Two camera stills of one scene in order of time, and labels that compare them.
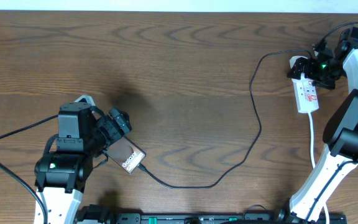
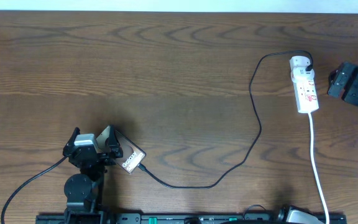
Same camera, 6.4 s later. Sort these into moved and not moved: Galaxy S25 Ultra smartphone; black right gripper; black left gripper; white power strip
Moved: black right gripper; black left gripper
Not moved: white power strip; Galaxy S25 Ultra smartphone
